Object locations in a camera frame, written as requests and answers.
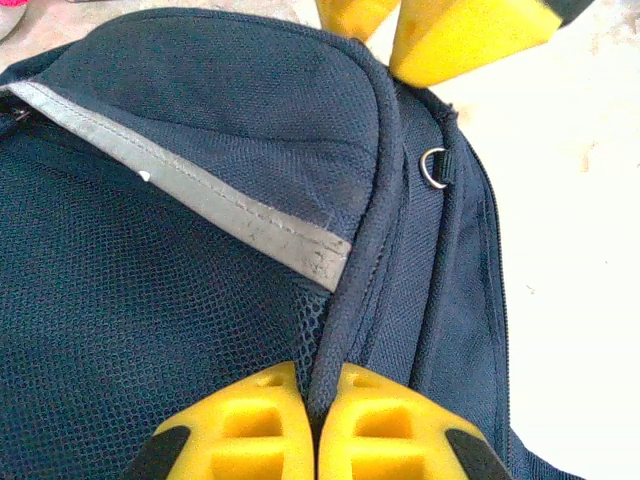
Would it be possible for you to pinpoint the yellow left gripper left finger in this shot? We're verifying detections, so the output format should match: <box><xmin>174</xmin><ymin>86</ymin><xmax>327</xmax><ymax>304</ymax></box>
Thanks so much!
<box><xmin>124</xmin><ymin>361</ymin><xmax>317</xmax><ymax>480</ymax></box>

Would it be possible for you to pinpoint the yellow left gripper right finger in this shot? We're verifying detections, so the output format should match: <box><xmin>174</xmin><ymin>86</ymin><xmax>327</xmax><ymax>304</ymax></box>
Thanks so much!
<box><xmin>317</xmin><ymin>362</ymin><xmax>514</xmax><ymax>480</ymax></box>

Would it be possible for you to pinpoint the white pink green plush toy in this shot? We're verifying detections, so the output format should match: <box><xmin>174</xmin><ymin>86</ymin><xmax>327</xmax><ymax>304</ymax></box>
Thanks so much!
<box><xmin>0</xmin><ymin>0</ymin><xmax>30</xmax><ymax>42</ymax></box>

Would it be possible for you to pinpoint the navy blue backpack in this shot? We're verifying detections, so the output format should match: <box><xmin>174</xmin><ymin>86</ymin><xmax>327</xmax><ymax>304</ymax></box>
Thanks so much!
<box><xmin>0</xmin><ymin>7</ymin><xmax>591</xmax><ymax>480</ymax></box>

